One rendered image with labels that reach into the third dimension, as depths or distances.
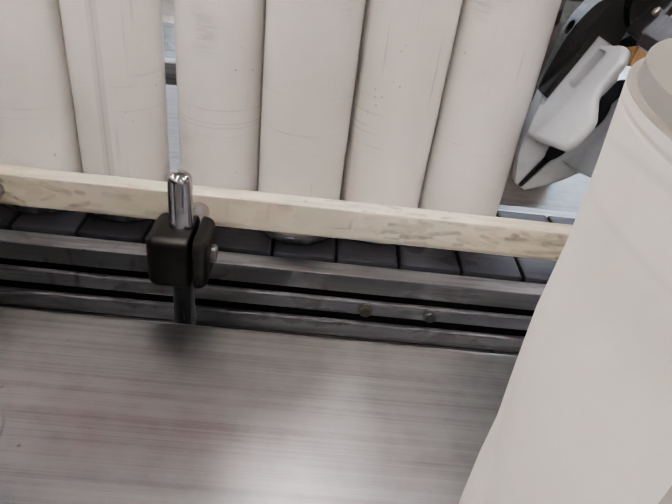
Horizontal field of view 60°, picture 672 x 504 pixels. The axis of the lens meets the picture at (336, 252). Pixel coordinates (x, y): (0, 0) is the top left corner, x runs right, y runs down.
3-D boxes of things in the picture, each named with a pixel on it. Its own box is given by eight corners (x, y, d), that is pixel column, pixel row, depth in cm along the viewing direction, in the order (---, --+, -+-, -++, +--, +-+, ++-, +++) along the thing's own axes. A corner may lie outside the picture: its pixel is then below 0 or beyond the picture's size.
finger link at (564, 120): (498, 193, 32) (639, 52, 27) (477, 148, 37) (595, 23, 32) (538, 222, 33) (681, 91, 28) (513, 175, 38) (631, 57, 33)
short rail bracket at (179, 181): (154, 373, 33) (137, 181, 26) (167, 337, 35) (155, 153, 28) (212, 379, 33) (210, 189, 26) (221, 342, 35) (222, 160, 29)
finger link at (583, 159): (538, 222, 33) (681, 91, 28) (513, 174, 38) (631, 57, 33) (576, 250, 34) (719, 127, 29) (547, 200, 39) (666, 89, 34)
